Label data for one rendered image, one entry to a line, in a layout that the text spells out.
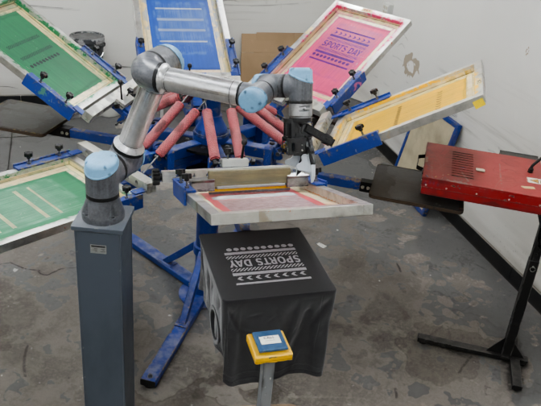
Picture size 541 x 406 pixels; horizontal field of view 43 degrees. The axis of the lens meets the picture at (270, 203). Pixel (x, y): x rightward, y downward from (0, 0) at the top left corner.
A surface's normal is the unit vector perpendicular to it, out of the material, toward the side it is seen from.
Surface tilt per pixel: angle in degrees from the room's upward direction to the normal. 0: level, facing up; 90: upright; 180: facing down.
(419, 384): 0
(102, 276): 90
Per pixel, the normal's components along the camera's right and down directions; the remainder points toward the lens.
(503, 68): -0.96, 0.06
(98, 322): -0.04, 0.47
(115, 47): 0.27, 0.47
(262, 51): 0.28, 0.25
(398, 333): 0.08, -0.88
